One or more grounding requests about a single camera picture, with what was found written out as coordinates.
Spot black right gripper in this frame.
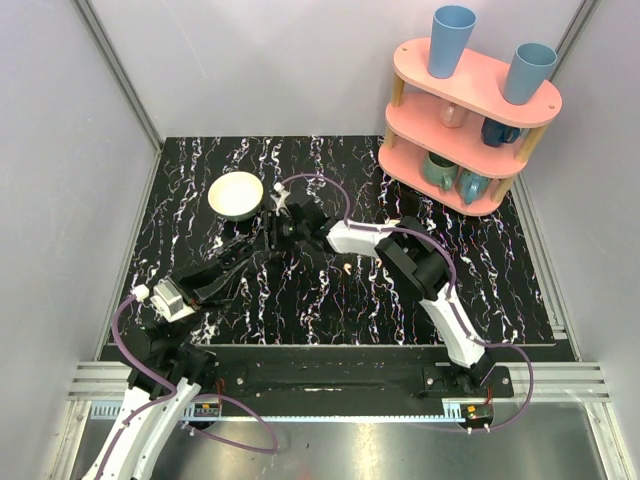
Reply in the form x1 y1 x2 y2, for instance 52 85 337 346
248 211 309 254

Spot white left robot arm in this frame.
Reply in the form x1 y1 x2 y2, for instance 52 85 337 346
84 257 246 479

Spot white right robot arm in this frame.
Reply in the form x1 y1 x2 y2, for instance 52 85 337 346
265 183 495 397

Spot cream and green bowl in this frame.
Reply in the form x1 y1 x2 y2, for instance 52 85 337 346
207 171 264 222

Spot green ceramic mug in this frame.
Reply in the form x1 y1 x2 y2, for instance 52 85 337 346
422 152 459 191

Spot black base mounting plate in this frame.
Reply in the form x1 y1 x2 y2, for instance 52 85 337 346
207 345 514 400

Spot light blue mug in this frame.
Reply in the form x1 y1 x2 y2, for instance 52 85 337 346
456 169 491 205

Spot pink three-tier shelf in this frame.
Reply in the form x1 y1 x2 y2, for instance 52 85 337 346
378 38 562 216

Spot pink mug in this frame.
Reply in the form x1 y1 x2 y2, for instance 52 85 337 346
438 100 469 128

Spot dark blue mug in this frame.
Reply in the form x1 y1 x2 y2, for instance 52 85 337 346
481 118 521 148

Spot left blue plastic cup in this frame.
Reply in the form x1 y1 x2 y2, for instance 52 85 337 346
427 5 477 79

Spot blue plastic cup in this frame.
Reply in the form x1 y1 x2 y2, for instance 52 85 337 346
427 5 477 79
503 42 557 105

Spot right blue plastic cup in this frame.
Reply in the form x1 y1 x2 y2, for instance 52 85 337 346
503 42 557 105

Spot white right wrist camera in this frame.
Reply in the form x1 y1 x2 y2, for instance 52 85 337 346
271 182 290 215

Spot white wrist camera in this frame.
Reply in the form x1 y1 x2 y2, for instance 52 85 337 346
271 182 290 215
131 279 196 323

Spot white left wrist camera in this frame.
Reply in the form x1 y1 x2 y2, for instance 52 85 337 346
131 279 196 323

